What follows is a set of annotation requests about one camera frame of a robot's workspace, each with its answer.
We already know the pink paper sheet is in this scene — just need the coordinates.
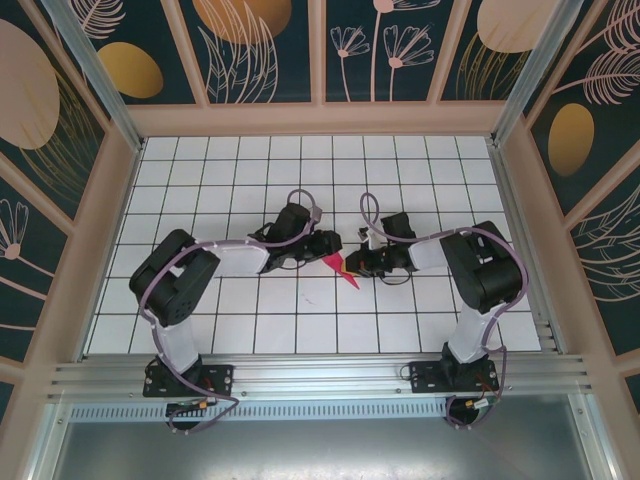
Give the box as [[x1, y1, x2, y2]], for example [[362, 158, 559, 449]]
[[322, 252, 362, 292]]

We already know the grey sheet metal panel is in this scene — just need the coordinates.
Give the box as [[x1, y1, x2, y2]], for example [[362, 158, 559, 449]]
[[47, 418, 596, 480]]

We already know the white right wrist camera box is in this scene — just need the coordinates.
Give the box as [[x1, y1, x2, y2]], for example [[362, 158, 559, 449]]
[[356, 225, 385, 250]]

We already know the long aluminium mounting rail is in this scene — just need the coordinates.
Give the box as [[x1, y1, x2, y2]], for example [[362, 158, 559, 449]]
[[47, 352, 595, 401]]

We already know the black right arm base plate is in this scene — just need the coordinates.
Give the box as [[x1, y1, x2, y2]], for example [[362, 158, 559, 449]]
[[408, 360, 500, 396]]

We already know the aluminium table side rail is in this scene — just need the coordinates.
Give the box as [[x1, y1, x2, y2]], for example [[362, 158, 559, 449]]
[[487, 138, 569, 357]]

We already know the slotted grey cable duct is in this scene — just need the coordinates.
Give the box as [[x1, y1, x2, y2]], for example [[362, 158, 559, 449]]
[[69, 402, 454, 423]]

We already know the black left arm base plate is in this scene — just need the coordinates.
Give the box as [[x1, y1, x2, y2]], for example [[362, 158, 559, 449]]
[[143, 363, 236, 399]]

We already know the aluminium frame post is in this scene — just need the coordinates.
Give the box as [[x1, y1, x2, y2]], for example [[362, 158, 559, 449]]
[[39, 0, 147, 154], [491, 0, 571, 147]]

